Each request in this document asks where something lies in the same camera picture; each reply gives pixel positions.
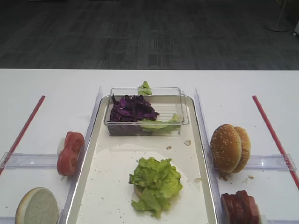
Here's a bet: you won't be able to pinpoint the tomato slice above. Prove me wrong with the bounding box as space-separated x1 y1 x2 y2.
57 141 80 176
64 131 84 154

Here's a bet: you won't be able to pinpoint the lettuce piece behind container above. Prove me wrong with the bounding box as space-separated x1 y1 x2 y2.
138 81 152 96

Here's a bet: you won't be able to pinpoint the lettuce leaf in container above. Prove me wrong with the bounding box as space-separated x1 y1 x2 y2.
139 113 181 133

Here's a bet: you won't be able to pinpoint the green lettuce on bun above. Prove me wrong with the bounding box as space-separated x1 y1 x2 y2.
128 157 183 219

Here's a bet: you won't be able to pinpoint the bottom bun under lettuce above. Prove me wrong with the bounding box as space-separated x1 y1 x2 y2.
134 185 150 199

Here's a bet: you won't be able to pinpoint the sliced meat patties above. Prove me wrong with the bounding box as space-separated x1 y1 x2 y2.
221 190 261 224

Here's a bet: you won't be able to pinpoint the clear plastic container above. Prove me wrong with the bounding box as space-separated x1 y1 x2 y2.
103 87 189 136

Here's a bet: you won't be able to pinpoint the shredded purple cabbage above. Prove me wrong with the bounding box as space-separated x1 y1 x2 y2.
109 94 159 122

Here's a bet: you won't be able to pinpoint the front sesame bun top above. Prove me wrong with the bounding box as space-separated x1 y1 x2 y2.
210 124 242 173

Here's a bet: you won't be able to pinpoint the sesame bun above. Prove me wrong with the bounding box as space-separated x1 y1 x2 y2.
233 126 251 173
210 124 242 173

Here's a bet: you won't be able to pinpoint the right long clear divider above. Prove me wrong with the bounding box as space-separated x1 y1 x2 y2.
194 88 227 224

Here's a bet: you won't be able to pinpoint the long clear divider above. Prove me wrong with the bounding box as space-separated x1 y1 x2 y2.
58 88 103 224
194 88 227 224

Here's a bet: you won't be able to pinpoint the silver metal tray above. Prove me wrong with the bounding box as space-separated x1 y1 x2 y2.
60 97 217 224

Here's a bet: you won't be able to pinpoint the rear sesame bun top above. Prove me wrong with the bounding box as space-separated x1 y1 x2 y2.
233 126 251 173

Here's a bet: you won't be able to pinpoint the left red strip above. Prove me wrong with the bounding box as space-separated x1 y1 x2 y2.
0 95 46 174

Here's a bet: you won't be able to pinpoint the red strip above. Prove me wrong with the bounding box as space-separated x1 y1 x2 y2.
0 95 46 174
252 95 299 188

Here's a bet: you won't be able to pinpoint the left long clear divider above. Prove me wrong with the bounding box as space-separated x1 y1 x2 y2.
58 88 103 224

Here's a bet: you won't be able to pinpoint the pale bun half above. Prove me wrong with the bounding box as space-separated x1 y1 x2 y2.
14 187 59 224

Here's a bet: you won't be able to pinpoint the white stand base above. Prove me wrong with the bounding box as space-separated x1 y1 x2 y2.
264 0 290 33

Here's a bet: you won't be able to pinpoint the right red strip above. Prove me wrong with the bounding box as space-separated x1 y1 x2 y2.
252 95 299 188

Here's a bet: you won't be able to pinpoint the left upper clear rail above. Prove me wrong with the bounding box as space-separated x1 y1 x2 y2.
0 153 58 169

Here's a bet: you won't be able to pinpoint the clear rail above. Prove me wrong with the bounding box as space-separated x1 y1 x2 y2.
0 217 15 224
266 220 299 224
0 153 58 169
244 154 297 171

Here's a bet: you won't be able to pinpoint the right upper clear rail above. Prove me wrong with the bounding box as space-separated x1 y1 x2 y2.
244 154 297 171

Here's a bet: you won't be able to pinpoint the right lower clear rail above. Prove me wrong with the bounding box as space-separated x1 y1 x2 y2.
266 220 299 224

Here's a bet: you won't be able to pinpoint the left lower clear rail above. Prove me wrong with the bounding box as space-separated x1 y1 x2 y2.
0 217 15 224

